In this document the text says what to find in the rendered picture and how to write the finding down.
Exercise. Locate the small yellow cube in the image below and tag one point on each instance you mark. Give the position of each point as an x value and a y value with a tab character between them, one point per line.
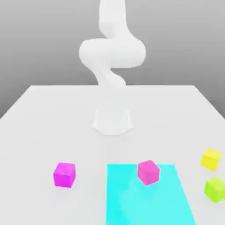
210	159

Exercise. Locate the large cyan box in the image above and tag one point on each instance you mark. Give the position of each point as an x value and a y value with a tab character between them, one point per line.
149	202

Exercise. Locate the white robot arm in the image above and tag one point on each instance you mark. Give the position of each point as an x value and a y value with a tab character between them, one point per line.
112	52

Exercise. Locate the small lime green cube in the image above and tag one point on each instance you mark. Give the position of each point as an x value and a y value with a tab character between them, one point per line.
215	189

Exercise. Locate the small magenta cube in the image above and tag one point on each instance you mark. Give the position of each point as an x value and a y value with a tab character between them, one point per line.
64	174

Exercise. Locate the small pink cube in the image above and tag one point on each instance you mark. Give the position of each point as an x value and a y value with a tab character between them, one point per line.
148	173

